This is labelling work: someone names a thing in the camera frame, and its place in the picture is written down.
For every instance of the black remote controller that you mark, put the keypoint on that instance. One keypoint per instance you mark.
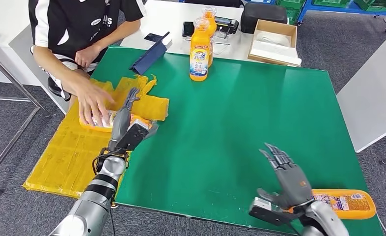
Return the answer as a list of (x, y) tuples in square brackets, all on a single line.
[(227, 25)]

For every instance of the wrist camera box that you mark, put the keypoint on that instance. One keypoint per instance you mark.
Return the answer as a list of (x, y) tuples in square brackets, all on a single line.
[(264, 216), (132, 136)]

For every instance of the dark blue smartphone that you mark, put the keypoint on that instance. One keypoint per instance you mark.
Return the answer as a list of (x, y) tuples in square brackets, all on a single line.
[(152, 36)]

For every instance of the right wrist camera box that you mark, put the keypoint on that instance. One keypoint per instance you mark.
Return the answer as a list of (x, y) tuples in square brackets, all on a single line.
[(264, 216)]

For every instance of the person's right hand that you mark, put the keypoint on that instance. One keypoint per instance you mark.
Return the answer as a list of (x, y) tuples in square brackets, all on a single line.
[(92, 101)]

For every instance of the person's left hand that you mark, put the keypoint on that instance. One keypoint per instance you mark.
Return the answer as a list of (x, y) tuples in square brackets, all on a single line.
[(87, 57)]

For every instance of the white foam sheet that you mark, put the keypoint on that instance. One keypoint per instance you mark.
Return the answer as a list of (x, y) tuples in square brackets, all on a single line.
[(274, 54)]

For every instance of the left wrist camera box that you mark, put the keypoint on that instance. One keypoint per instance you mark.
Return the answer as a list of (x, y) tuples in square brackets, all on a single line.
[(132, 136)]

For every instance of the black smartphone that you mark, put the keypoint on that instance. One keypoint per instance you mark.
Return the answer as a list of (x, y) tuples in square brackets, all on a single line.
[(188, 29)]

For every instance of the yellow taped cardboard sheet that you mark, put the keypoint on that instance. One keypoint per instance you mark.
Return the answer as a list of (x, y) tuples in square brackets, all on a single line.
[(66, 156)]

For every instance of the large white table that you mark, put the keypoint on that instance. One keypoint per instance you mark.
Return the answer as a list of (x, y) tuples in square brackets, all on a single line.
[(375, 97)]

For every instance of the green plastic crate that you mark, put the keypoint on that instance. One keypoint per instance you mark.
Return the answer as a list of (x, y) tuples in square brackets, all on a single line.
[(291, 2), (376, 4), (294, 16), (331, 2)]

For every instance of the metal table frame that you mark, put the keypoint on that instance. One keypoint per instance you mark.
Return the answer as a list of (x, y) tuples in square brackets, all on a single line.
[(11, 146)]

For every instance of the brown cardboard box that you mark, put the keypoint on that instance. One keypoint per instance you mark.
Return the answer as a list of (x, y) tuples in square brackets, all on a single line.
[(275, 26)]

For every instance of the person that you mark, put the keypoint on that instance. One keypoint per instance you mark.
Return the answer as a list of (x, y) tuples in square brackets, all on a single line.
[(69, 22)]

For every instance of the black carry case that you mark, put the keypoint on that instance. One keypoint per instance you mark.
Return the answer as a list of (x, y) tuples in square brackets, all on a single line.
[(264, 16)]

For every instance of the tablet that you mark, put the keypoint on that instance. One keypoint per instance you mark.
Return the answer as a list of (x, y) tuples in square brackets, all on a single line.
[(149, 58)]

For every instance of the person's right forearm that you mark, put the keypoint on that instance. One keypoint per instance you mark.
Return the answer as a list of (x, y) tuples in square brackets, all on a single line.
[(56, 68)]

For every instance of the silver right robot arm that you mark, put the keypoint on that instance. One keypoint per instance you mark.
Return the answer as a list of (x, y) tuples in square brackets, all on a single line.
[(326, 218)]

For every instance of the white desk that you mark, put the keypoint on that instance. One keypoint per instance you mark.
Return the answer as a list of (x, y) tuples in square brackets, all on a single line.
[(167, 16), (4, 19)]

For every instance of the black chair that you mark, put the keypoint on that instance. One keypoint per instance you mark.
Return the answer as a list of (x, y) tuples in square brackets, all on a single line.
[(212, 2)]

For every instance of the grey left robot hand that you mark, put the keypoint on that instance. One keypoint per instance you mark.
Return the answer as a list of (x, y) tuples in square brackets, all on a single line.
[(119, 123)]

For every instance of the green table mat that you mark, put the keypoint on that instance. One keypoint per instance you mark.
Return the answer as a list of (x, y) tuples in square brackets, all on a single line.
[(245, 114)]

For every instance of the person's left forearm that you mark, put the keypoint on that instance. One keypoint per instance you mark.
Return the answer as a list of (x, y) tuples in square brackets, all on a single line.
[(118, 35)]

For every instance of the orange detergent bottle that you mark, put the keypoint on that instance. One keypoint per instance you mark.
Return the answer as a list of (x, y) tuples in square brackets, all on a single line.
[(211, 29), (368, 208), (95, 129), (199, 42)]

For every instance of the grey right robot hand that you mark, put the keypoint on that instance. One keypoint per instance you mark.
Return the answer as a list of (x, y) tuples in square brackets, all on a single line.
[(294, 185)]

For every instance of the black stool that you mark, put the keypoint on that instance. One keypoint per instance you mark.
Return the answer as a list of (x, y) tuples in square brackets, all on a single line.
[(53, 89)]

